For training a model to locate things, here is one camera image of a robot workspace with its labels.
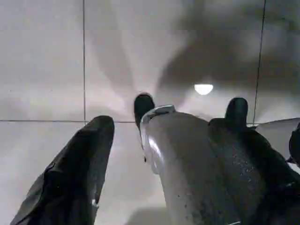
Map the black robot foot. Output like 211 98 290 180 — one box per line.
225 97 249 125
134 93 156 128

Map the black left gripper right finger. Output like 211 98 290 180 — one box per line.
209 117 300 225

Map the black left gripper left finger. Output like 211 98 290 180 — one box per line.
10 115 115 225

